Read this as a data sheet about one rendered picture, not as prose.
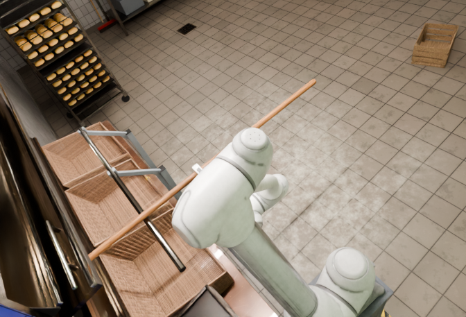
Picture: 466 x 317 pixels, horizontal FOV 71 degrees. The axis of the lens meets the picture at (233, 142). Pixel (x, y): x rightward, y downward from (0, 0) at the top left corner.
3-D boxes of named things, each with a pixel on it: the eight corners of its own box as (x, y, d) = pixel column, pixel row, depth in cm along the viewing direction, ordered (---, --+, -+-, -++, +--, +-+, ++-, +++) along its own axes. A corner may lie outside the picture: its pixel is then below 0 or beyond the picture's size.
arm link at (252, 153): (243, 141, 98) (213, 174, 92) (247, 106, 82) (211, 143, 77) (279, 166, 94) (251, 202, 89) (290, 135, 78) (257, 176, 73)
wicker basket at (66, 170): (85, 207, 241) (62, 186, 220) (60, 168, 275) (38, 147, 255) (139, 164, 255) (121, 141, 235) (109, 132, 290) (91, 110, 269)
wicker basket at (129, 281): (164, 350, 166) (139, 340, 145) (119, 270, 201) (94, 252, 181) (236, 281, 179) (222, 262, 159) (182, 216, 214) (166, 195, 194)
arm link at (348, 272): (381, 277, 120) (387, 254, 103) (357, 322, 112) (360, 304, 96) (340, 253, 129) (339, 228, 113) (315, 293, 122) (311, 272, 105)
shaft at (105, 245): (313, 81, 180) (313, 77, 178) (317, 83, 178) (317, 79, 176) (21, 311, 133) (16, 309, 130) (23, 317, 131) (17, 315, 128)
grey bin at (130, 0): (126, 15, 527) (119, 1, 509) (114, 8, 558) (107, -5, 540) (145, 5, 537) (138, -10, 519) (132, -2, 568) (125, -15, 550)
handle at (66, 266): (88, 288, 106) (84, 293, 106) (58, 224, 127) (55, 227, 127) (75, 285, 102) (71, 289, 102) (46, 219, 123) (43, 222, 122)
